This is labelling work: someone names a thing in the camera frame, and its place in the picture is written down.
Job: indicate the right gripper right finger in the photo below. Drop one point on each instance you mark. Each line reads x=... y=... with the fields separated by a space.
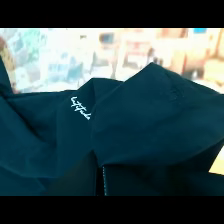
x=133 y=183

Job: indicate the black T-shirt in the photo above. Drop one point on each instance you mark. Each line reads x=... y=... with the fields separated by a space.
x=143 y=113

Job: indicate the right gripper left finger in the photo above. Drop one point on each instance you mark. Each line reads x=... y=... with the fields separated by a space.
x=81 y=181

